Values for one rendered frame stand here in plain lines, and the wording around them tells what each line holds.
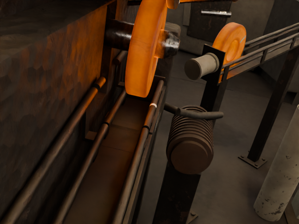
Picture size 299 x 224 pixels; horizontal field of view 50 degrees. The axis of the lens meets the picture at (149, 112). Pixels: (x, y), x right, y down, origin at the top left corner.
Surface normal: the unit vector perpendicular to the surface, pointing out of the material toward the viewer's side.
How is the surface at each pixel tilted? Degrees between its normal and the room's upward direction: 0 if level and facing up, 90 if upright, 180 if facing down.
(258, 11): 90
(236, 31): 90
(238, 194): 0
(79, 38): 90
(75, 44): 90
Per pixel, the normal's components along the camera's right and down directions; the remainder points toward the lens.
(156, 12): 0.05, -0.44
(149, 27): -0.02, -0.16
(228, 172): 0.17, -0.87
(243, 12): -0.39, 0.38
